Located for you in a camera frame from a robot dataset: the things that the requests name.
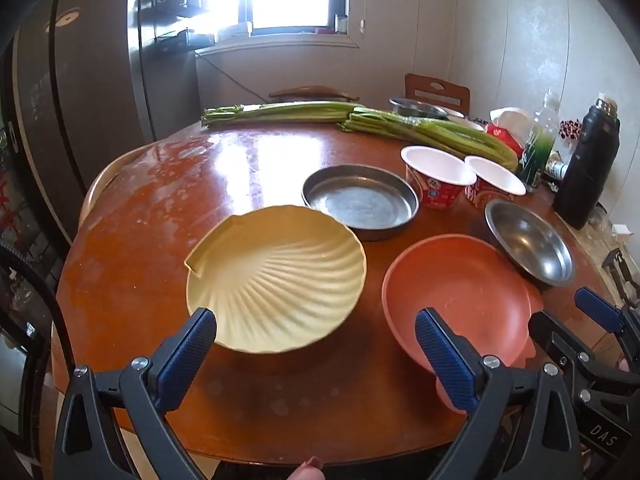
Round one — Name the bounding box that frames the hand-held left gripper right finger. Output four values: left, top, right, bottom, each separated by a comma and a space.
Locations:
415, 308, 583, 480

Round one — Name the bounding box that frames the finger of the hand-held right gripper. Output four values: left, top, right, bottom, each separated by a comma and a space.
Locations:
574, 287, 640, 361
528, 311, 621, 397

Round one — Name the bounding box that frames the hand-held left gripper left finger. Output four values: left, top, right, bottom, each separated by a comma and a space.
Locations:
52, 307, 218, 480

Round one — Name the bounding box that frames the steel bowl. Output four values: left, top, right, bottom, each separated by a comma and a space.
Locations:
484, 199, 577, 288

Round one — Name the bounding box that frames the yellow shell-shaped plate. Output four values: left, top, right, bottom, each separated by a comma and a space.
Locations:
185, 205, 367, 354

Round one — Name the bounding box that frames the red instant noodle cup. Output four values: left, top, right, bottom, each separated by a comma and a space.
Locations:
464, 155, 527, 209
400, 145, 477, 210

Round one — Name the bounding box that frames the steel pan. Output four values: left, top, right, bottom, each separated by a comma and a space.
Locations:
301, 164, 420, 242

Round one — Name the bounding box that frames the person's left hand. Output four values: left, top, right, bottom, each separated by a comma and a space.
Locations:
291, 456, 327, 480

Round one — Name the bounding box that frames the black stool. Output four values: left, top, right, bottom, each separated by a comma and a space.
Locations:
602, 247, 640, 306

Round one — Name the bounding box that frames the black thermos flask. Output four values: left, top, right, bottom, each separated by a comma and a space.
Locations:
552, 99, 621, 231

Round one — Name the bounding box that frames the clear plastic bottle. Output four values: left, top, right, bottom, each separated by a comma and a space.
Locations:
517, 89, 561, 191

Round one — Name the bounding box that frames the light wooden curved chair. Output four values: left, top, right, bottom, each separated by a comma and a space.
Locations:
78, 140, 166, 226

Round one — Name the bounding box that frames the red tissue pack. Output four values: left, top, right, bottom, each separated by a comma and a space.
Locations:
485, 107, 533, 156

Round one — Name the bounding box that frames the glass door cabinet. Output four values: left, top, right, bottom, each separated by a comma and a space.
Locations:
0, 125, 76, 461

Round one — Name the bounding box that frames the white bowl patterned rim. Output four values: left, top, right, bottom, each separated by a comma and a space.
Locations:
442, 106, 488, 132

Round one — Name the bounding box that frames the thick celery bundle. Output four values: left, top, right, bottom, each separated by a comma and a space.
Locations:
341, 107, 521, 172

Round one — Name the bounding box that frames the steel basin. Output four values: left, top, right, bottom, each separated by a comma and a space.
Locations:
389, 97, 448, 120

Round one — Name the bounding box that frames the long celery bundle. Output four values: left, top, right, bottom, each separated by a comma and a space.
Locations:
201, 101, 368, 129

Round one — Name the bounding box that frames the brown wooden chair back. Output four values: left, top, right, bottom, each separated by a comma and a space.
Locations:
404, 73, 471, 116

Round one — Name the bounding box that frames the grey refrigerator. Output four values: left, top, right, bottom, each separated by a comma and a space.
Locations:
0, 0, 201, 251

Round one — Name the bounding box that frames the dark curved-back chair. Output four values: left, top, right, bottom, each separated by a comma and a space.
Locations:
269, 85, 361, 103

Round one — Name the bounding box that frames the thin wall cable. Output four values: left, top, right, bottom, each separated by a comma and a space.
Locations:
195, 50, 272, 104

